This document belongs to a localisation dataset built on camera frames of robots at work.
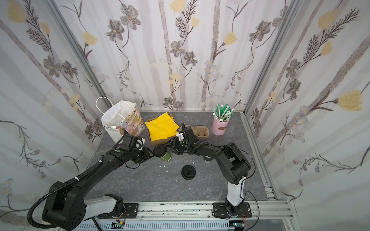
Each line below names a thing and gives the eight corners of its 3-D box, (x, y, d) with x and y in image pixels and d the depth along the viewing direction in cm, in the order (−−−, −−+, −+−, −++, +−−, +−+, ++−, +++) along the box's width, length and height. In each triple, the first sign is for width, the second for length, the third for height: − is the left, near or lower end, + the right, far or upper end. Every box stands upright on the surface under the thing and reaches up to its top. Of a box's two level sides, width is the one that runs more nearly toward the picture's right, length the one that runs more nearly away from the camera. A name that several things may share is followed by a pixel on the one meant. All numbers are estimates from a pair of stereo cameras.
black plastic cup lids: (181, 180, 87) (181, 178, 84) (181, 167, 92) (181, 164, 89) (195, 180, 87) (196, 178, 84) (195, 167, 92) (195, 164, 89)
